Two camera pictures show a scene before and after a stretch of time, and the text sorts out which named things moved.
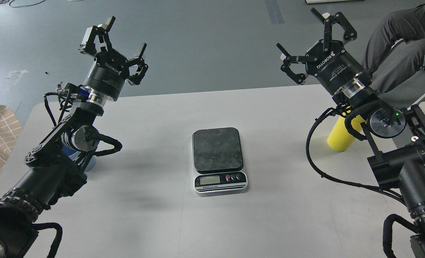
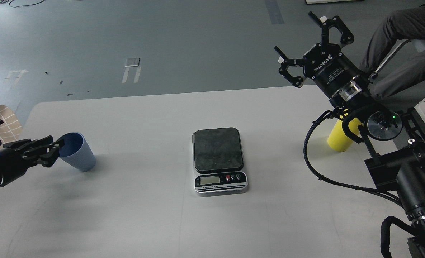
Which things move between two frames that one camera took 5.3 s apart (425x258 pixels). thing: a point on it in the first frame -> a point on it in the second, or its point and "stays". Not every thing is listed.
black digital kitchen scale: (218, 161) stays
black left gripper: (110, 71) -> (9, 164)
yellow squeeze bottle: (340, 139) stays
